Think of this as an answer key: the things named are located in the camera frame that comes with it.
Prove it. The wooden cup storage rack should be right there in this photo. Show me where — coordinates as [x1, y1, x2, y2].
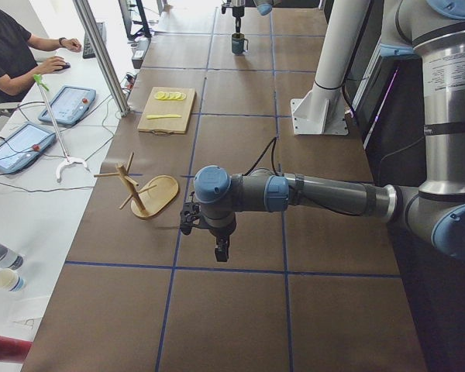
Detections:
[94, 152, 180, 219]

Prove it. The wooden cutting board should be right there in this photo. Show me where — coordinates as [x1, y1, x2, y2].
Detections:
[137, 86, 195, 134]

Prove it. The teach pendant tablet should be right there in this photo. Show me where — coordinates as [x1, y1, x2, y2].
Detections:
[50, 85, 96, 127]
[0, 122, 56, 174]

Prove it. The black keyboard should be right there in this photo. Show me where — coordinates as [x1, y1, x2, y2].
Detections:
[82, 21, 106, 60]

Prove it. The teal mug yellow inside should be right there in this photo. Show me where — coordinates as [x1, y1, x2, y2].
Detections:
[231, 33, 249, 55]

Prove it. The near teach pendant tablet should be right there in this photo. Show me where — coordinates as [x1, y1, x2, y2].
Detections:
[0, 122, 56, 174]

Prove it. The aluminium frame post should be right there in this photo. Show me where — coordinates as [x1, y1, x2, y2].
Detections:
[73, 0, 130, 117]

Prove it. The far teach pendant tablet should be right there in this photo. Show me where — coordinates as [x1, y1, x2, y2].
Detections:
[50, 85, 96, 127]

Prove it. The clear water bottle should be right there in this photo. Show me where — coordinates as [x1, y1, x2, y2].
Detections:
[0, 243, 23, 270]

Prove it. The seated person black shirt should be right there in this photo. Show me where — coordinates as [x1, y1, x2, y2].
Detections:
[0, 9, 81, 103]

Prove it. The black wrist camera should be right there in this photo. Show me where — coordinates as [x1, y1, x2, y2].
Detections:
[179, 192, 202, 236]
[221, 0, 233, 14]

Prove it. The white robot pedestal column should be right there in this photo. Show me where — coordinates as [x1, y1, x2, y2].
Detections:
[291, 0, 371, 136]

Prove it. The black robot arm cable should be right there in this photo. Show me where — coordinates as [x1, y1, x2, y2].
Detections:
[243, 136, 373, 216]

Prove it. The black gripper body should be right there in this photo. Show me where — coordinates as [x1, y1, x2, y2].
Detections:
[232, 6, 244, 19]
[210, 219, 236, 247]

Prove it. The yellow plastic knife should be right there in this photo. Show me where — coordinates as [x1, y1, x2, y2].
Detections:
[146, 114, 182, 120]

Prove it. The white paper cup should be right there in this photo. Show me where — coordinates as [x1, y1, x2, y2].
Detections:
[0, 269, 26, 292]

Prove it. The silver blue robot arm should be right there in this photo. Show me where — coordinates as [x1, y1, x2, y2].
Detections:
[180, 1, 465, 262]
[227, 0, 281, 33]

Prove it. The lemon slice one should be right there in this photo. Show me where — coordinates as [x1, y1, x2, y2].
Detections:
[153, 91, 163, 101]

